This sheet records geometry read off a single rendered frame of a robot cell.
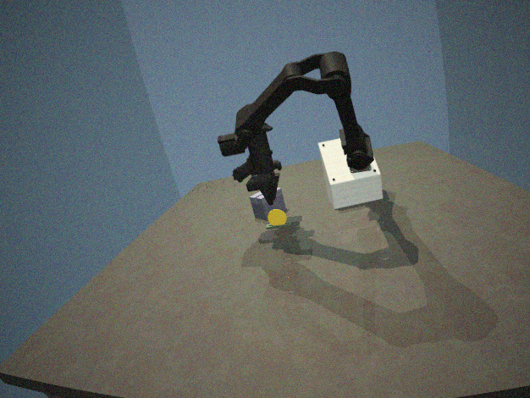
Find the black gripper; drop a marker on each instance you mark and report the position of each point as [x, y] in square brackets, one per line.
[266, 180]

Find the gold coin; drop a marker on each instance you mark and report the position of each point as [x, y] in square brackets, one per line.
[276, 217]

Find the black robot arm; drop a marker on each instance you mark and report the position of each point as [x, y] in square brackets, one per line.
[250, 129]

